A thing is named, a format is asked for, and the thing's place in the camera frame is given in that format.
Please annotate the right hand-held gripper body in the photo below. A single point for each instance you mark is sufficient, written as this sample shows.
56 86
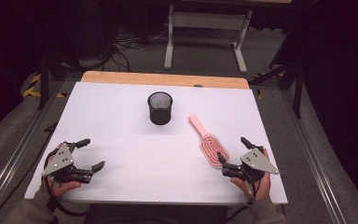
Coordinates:
258 161

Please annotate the white metal desk frame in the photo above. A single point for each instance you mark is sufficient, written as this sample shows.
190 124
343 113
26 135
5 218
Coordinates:
209 21

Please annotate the person's right hand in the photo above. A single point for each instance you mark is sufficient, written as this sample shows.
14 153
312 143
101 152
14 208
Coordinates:
263 189

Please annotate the pink hairbrush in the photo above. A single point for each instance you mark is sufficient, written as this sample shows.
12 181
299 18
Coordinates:
210 146

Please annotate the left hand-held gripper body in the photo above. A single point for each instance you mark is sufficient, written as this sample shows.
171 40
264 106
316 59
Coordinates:
60 160

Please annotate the wooden table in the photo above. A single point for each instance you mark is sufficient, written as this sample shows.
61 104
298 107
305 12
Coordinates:
155 79

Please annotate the yellow black hazard tape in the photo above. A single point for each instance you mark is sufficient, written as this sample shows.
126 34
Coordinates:
31 91

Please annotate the white table board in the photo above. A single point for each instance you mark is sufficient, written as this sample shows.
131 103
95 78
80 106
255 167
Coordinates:
143 161

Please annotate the black mesh pen holder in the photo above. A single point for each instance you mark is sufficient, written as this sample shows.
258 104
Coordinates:
160 115

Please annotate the person's left hand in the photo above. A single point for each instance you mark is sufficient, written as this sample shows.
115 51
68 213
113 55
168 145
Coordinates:
62 187

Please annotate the person's dark lap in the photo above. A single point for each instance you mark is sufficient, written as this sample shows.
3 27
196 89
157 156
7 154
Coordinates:
155 215

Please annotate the dark table grommet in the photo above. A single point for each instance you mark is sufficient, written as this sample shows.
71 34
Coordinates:
198 85

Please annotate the aluminium floor rail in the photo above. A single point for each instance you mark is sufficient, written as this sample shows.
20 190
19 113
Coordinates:
313 161
18 152

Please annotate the black metal stand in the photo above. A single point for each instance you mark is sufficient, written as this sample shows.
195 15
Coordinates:
45 81
297 90

